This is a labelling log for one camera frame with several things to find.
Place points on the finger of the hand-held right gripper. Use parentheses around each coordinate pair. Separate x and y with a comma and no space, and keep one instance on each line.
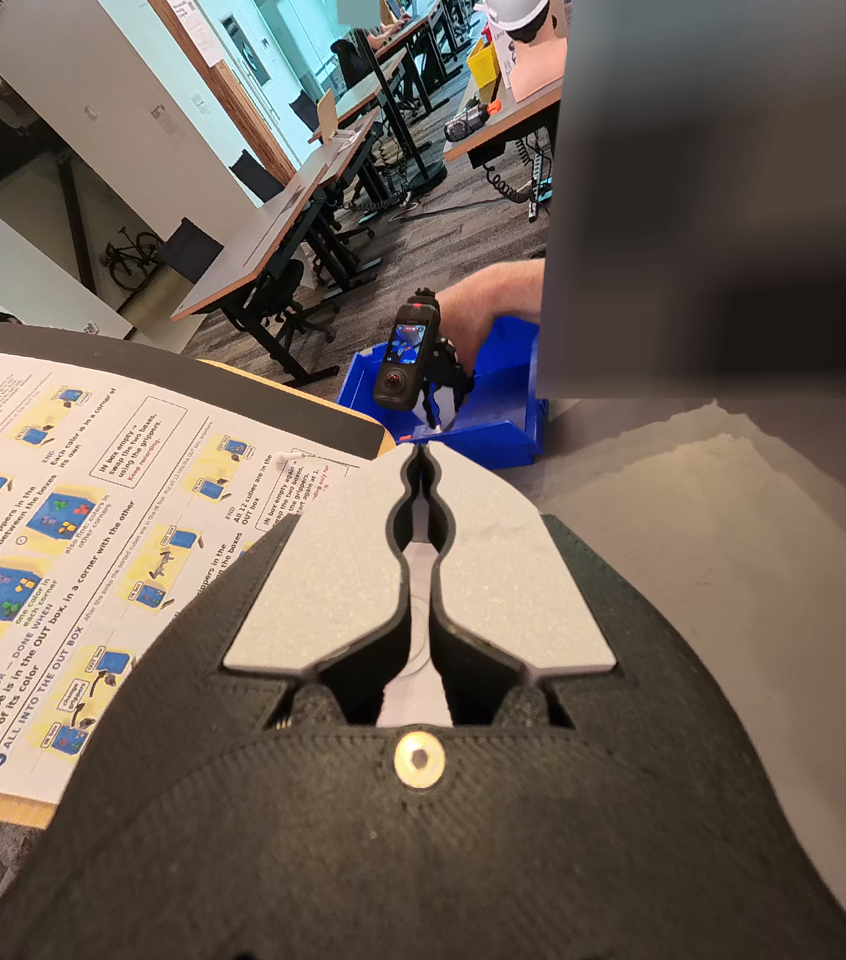
(447,412)

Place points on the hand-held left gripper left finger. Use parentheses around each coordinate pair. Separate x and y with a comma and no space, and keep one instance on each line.
(318,592)

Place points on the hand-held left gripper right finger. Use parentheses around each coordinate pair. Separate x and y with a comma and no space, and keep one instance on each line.
(520,592)

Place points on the blue plastic bin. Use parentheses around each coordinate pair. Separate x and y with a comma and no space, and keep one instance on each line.
(502,431)

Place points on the person's right hand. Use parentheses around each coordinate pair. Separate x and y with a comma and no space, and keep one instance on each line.
(498,292)

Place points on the white peg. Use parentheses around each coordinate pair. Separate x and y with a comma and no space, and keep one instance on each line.
(297,454)

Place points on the black office chair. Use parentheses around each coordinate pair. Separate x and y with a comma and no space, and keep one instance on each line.
(194,247)
(258,172)
(355,64)
(288,300)

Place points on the grey office desk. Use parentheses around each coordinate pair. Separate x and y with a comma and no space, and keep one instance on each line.
(265,240)
(385,67)

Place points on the black floor stand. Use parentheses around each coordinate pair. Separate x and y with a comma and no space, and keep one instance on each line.
(415,180)

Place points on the instruction sheet on board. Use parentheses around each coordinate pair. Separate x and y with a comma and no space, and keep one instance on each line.
(168,360)

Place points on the white power strip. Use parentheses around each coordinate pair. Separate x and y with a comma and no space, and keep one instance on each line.
(541,187)

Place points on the printed instruction sheet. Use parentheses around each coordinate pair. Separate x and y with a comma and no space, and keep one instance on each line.
(93,525)

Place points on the black and orange power tool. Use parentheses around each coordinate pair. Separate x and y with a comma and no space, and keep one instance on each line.
(468,120)

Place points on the workbench with tools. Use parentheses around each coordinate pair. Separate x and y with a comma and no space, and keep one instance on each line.
(520,124)

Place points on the black bicycle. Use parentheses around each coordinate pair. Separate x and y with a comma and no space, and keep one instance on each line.
(130,259)

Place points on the yellow storage bin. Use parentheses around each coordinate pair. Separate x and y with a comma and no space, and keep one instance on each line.
(487,71)

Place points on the mannequin head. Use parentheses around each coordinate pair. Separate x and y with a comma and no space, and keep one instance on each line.
(539,64)

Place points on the white hard hat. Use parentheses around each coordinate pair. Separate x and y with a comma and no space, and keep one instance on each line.
(517,11)

